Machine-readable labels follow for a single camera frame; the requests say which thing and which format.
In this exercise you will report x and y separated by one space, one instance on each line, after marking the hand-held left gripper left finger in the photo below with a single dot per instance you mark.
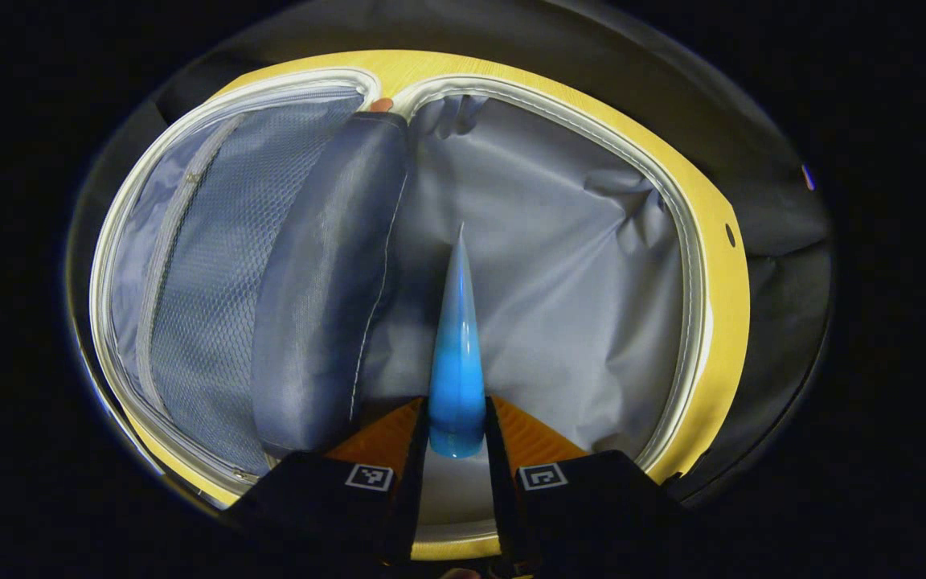
413 482

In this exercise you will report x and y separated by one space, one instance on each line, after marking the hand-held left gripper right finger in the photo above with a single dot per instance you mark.
499 482

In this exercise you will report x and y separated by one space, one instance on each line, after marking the white suitcase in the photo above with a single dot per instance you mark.
543 281

